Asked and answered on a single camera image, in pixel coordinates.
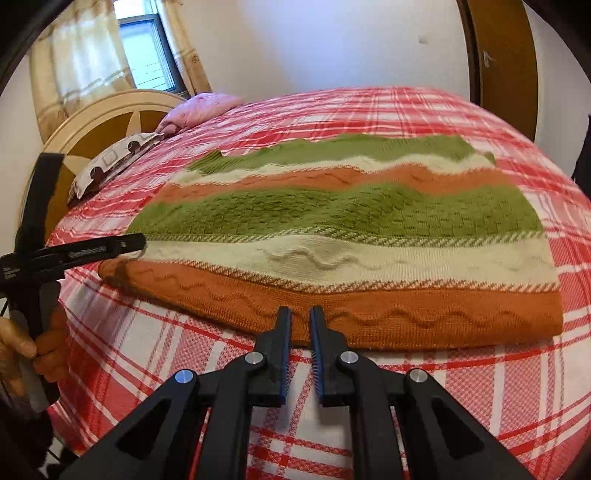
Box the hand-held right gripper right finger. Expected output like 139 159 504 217
308 305 536 480

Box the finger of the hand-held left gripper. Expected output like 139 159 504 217
46 233 147 269
16 152 65 252

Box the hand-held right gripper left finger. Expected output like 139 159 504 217
60 307 293 480

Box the green knit sweater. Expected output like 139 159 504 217
99 134 565 349

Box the person's left hand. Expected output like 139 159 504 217
0 305 70 398

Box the white patterned pillow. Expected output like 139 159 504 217
68 131 164 206

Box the cream and brown headboard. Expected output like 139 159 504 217
41 89 190 217

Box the wide cream floral curtain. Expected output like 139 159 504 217
28 0 137 144

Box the pink pillow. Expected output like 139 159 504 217
157 92 245 134

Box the window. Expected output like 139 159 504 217
113 14 181 93

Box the narrow cream floral curtain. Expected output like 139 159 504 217
159 0 212 95

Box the red plaid bed sheet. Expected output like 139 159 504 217
46 85 591 480

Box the brown wooden door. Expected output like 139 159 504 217
457 0 539 144

